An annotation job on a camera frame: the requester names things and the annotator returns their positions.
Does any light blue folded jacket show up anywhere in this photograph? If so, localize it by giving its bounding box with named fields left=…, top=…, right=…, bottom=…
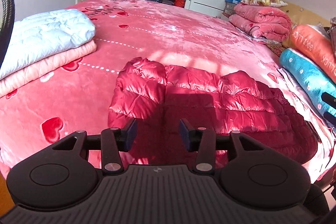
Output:
left=0, top=9, right=96, bottom=80

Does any red puffer jacket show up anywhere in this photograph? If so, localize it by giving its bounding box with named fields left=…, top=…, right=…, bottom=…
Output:
left=108, top=57, right=319, bottom=169

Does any pale pink folded jacket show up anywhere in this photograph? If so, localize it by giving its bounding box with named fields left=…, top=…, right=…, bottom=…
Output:
left=0, top=40, right=97, bottom=98

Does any grey coat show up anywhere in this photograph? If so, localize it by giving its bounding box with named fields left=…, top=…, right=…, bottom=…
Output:
left=329, top=17, right=336, bottom=54

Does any red patterned cloth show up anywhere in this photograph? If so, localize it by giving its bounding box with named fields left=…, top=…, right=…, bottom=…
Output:
left=266, top=40, right=288, bottom=56

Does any floral pillow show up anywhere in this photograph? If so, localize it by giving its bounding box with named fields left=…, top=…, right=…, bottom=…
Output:
left=240, top=0, right=288, bottom=7

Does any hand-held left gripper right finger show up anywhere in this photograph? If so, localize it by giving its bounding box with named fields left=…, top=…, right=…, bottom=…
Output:
left=178, top=118, right=267, bottom=174

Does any stack of blue shoe boxes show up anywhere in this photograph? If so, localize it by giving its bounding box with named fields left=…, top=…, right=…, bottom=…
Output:
left=223, top=0, right=240, bottom=17

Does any white printed sheet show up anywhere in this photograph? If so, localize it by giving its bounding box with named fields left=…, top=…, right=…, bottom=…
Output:
left=277, top=68, right=336, bottom=135

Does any teal bolster pillow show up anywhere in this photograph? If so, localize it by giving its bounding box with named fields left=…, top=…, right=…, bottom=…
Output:
left=279, top=48, right=336, bottom=126

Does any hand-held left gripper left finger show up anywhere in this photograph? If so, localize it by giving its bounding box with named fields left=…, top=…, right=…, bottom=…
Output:
left=51, top=118, right=138, bottom=174

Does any yellow star print headboard cover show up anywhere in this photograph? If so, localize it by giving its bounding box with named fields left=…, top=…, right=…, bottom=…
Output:
left=282, top=2, right=331, bottom=47

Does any black cable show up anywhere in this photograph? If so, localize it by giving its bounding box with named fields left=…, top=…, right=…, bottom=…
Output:
left=0, top=0, right=15, bottom=69

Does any orange bolster pillow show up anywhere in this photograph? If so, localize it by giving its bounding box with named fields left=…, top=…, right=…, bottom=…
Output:
left=290, top=25, right=336, bottom=83

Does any folded pink quilt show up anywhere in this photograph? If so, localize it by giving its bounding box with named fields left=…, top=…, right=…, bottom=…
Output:
left=229, top=3, right=292, bottom=42

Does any pink heart print bed blanket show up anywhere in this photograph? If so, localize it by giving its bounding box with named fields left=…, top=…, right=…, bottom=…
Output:
left=0, top=0, right=328, bottom=182

